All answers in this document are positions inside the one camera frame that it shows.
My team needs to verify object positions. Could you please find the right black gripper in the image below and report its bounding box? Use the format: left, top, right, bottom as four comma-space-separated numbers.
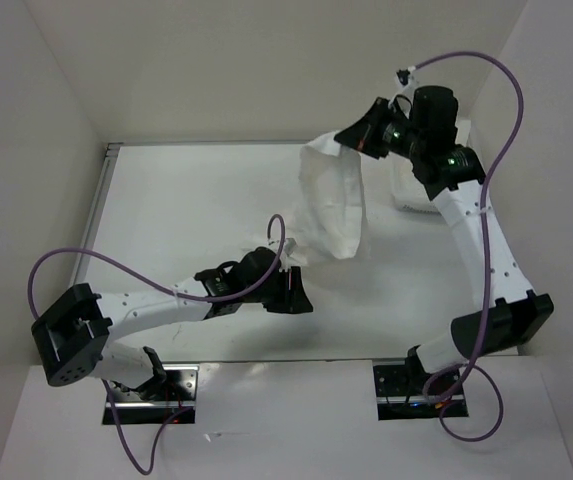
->
333, 97, 424, 160

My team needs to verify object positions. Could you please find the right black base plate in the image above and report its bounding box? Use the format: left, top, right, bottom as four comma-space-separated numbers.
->
372, 361, 468, 421

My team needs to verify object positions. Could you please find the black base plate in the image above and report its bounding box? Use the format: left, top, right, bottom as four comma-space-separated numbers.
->
109, 363, 199, 426
372, 361, 468, 421

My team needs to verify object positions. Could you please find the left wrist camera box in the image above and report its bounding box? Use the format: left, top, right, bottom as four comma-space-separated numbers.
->
283, 238, 297, 256

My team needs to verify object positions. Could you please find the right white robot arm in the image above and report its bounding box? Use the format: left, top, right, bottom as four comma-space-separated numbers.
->
335, 86, 554, 393

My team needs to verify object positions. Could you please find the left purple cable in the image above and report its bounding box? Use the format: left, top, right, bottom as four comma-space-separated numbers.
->
26, 213, 287, 475

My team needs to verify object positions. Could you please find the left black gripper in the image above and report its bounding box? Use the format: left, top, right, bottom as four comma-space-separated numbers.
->
242, 265, 313, 314

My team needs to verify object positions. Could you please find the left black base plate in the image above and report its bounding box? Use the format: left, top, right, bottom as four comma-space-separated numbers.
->
109, 363, 199, 426

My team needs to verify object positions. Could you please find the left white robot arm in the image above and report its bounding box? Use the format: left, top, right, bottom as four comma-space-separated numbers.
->
31, 247, 313, 400

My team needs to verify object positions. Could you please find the white perforated plastic basket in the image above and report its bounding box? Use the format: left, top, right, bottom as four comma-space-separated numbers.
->
390, 117, 472, 216

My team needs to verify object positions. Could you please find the white pleated skirt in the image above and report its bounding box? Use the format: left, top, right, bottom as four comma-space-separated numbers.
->
281, 131, 371, 267

